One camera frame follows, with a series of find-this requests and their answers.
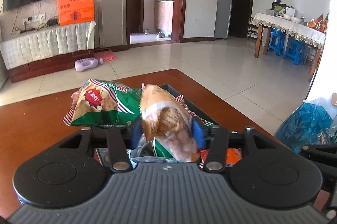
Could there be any orange red snack packet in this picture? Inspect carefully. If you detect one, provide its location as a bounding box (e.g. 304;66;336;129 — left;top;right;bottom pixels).
199;149;242;169

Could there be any green chips bag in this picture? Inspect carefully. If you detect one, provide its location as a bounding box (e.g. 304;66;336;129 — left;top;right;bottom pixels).
131;95;225;164
63;79;142;127

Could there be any clear peanut snack packet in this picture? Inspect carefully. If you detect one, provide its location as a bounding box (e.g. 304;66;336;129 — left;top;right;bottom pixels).
139;84;198;162

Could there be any clear sunflower seed bag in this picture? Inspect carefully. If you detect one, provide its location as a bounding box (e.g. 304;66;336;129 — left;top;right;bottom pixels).
127;134;178;164

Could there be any dark blue shallow box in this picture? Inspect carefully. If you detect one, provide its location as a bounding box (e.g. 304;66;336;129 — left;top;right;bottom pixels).
94;83;243;169

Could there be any pink floor scale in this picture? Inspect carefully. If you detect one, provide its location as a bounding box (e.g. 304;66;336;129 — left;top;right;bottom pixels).
94;49;116;62

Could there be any purple detergent bottle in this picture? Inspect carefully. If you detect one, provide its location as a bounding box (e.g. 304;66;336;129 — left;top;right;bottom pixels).
74;57;104;72

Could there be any blue plastic bag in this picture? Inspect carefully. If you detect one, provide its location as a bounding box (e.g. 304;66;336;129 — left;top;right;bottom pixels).
274;98;336;153

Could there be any white shoe in doorway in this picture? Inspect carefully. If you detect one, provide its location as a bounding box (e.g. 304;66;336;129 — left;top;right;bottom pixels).
156;32;166;39

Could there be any blue plastic stool left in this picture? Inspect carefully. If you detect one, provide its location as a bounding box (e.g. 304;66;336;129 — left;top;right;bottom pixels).
269;29;286;56

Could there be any blue plastic stool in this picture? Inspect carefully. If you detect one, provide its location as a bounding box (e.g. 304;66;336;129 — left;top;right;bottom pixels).
283;38;307;65
269;29;286;56

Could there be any blue plastic stool right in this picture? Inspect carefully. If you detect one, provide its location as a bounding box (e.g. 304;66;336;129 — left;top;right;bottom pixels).
283;38;307;65

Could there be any tv cabinet with lace cloth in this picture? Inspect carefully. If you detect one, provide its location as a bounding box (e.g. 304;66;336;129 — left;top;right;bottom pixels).
1;21;96;83

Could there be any black router on cabinet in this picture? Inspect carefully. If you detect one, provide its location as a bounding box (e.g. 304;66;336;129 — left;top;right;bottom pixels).
46;18;59;27

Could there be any grey refrigerator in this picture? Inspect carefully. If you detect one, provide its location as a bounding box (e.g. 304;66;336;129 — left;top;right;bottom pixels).
214;0;233;39

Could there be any wooden bathroom cabinet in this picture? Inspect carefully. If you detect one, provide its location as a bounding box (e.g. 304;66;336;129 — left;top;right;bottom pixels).
154;0;174;36

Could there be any dining table with lace cloth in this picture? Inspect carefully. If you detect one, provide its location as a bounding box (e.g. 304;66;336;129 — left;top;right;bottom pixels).
251;12;326;81

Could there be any orange gift box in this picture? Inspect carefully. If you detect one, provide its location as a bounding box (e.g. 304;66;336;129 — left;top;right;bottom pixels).
56;0;95;25

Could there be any wall power socket strip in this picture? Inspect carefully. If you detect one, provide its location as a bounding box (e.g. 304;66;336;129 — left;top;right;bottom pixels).
22;13;46;25

